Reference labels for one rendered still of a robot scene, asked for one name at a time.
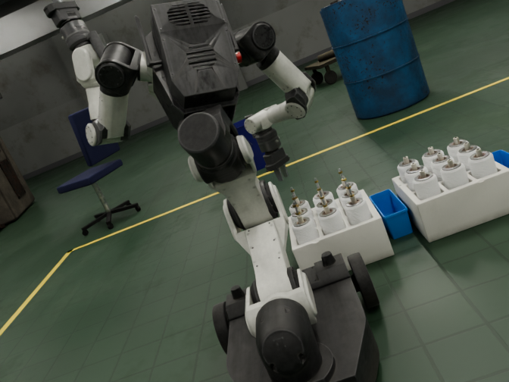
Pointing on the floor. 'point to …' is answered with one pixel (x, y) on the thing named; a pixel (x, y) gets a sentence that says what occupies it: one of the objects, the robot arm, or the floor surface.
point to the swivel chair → (78, 120)
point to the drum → (376, 55)
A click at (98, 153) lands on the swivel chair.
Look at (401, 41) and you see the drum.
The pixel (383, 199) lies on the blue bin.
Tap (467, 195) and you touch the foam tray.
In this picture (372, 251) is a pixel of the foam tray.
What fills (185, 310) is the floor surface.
